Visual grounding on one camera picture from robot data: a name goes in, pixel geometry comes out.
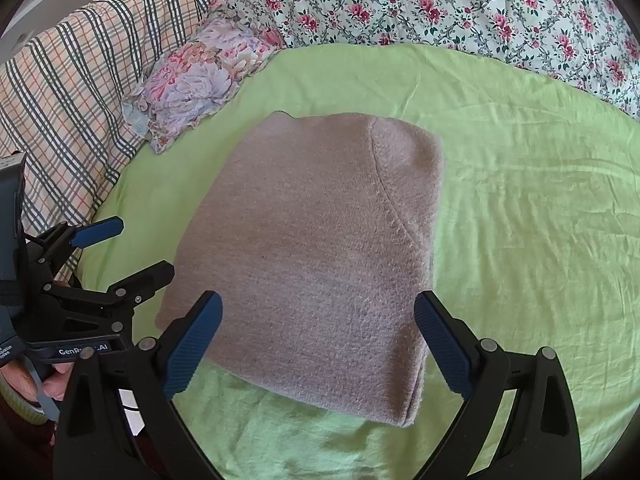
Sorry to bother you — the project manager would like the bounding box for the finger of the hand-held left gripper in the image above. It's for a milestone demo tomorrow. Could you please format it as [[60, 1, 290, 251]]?
[[47, 216, 125, 261], [102, 260, 175, 313]]

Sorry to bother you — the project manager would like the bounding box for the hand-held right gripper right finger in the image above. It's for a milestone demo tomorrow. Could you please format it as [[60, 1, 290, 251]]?
[[414, 291, 583, 480]]

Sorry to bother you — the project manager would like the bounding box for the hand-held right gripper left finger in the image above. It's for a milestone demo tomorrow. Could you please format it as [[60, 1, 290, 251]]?
[[52, 290, 223, 480]]

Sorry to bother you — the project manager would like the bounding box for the beige knitted sweater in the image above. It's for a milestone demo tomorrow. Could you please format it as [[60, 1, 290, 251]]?
[[155, 111, 445, 428]]

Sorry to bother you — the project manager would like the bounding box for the person's left hand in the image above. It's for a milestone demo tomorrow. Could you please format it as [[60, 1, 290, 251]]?
[[0, 360, 73, 411]]

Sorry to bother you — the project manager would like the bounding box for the light green bed sheet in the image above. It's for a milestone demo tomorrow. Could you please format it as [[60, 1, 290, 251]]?
[[75, 42, 640, 480]]

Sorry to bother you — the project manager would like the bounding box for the purple pink floral pillow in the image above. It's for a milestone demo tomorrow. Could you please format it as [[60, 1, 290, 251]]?
[[121, 16, 286, 155]]

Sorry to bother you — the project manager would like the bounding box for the white red-flowered quilt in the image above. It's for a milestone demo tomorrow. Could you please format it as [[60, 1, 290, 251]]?
[[210, 0, 640, 121]]

